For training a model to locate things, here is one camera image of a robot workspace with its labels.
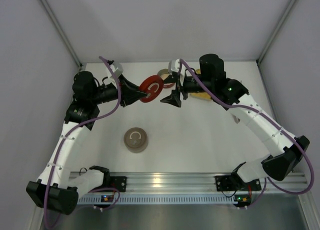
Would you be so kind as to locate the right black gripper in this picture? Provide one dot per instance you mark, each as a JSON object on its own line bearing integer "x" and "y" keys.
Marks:
{"x": 182, "y": 86}

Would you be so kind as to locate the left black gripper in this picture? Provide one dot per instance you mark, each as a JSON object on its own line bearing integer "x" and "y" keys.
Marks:
{"x": 122, "y": 93}

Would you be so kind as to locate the white round bun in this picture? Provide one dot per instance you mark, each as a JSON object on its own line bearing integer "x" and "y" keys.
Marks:
{"x": 164, "y": 76}

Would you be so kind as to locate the red steel lunch bowl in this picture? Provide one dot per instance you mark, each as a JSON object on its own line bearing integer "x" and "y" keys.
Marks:
{"x": 165, "y": 85}

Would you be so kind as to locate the red round lid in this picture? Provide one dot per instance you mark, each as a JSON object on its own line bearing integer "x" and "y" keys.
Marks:
{"x": 152, "y": 87}

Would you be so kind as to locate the brown round lid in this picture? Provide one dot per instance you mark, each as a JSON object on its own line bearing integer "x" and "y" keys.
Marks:
{"x": 135, "y": 133}

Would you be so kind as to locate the tan steel lunch bowl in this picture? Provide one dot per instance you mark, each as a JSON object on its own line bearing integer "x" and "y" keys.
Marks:
{"x": 136, "y": 146}

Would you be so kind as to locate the steel food tongs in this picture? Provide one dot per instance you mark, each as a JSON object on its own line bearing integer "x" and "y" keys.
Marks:
{"x": 236, "y": 119}

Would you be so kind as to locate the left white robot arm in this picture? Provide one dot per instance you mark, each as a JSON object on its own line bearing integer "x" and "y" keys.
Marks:
{"x": 53, "y": 190}

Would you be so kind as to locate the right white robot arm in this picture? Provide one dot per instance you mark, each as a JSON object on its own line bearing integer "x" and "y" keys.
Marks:
{"x": 285, "y": 149}

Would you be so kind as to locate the bamboo woven tray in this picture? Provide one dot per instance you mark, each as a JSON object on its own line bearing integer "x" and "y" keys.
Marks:
{"x": 200, "y": 95}

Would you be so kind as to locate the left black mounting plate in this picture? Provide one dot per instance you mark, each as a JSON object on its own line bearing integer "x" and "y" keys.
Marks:
{"x": 119, "y": 183}

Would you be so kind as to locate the black mounting plate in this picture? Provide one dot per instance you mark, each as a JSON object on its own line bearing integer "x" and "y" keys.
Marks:
{"x": 223, "y": 183}
{"x": 119, "y": 183}

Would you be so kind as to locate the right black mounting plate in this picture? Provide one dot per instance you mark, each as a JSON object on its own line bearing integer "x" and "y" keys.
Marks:
{"x": 223, "y": 183}

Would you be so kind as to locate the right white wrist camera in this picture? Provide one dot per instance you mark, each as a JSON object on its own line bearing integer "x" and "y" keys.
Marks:
{"x": 175, "y": 65}

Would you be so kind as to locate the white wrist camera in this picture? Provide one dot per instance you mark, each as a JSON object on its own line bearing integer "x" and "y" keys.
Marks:
{"x": 116, "y": 68}
{"x": 175, "y": 65}

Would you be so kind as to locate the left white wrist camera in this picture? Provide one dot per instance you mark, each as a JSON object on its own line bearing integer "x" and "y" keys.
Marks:
{"x": 116, "y": 68}

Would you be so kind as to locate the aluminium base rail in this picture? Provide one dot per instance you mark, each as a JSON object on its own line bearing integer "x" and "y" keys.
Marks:
{"x": 185, "y": 183}

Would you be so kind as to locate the grey slotted cable duct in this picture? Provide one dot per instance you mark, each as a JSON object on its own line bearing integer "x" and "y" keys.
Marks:
{"x": 166, "y": 199}

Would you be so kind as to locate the left aluminium frame post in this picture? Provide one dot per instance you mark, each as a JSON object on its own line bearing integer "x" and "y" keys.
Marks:
{"x": 61, "y": 32}

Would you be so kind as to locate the aluminium frame post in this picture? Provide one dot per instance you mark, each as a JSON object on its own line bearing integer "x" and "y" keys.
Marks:
{"x": 61, "y": 32}
{"x": 286, "y": 12}

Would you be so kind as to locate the right aluminium frame post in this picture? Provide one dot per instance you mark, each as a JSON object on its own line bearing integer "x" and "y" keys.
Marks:
{"x": 286, "y": 12}

